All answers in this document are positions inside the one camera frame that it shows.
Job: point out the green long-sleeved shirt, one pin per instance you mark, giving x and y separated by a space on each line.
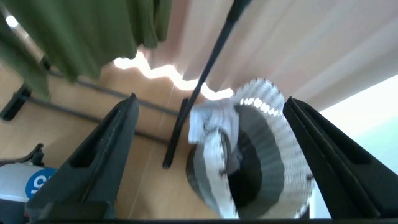
77 31

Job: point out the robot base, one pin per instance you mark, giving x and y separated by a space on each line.
15 180

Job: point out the white laundry basket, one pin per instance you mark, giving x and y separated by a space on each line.
289 161

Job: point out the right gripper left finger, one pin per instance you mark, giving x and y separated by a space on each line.
93 174

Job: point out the pale grey garment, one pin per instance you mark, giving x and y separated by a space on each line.
208 121

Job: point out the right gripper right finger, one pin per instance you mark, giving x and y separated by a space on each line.
348 174

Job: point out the black clothes rack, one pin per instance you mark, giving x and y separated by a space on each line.
177 133

